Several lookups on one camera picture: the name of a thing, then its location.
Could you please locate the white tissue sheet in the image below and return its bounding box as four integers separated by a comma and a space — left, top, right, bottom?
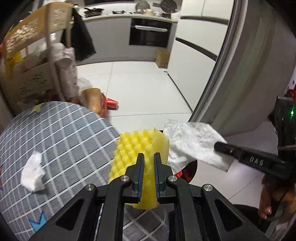
164, 119, 234, 174

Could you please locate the person right hand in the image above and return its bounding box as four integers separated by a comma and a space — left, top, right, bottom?
258, 175, 295, 219

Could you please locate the grey checked tablecloth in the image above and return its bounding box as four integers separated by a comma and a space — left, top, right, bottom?
1, 101, 170, 240

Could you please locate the black tracker device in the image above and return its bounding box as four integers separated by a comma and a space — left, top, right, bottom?
268, 96, 295, 151

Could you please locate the built-in black oven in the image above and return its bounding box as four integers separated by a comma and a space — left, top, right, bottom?
129, 18, 171, 48

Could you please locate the red plastic basket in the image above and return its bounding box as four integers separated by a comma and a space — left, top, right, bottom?
99, 93, 107, 118

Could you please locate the sliding door frame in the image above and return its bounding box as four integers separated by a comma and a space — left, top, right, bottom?
191, 1, 295, 137

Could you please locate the black wok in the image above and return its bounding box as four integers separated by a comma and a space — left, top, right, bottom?
84, 8, 104, 18

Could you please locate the red plastic bag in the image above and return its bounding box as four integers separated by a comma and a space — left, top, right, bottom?
174, 159, 198, 183

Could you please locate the cardboard box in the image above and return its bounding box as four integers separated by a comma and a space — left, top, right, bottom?
156, 49, 170, 69

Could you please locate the yellow foam sponge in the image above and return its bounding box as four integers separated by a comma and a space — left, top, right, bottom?
108, 127, 171, 210

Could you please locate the white refrigerator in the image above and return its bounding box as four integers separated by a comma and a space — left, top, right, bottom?
168, 0, 234, 110

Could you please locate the pink patterned bag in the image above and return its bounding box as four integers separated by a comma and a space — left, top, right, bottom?
40, 43, 79, 100

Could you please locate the crumpled white tissue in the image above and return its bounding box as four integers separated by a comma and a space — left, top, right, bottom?
21, 151, 45, 192

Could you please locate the black trash bin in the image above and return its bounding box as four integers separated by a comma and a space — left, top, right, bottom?
176, 158, 199, 186

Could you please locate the red drink can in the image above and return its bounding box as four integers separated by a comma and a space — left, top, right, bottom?
105, 98, 118, 110

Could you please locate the black hanging cloth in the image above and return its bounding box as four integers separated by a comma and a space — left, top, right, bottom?
71, 8, 96, 62

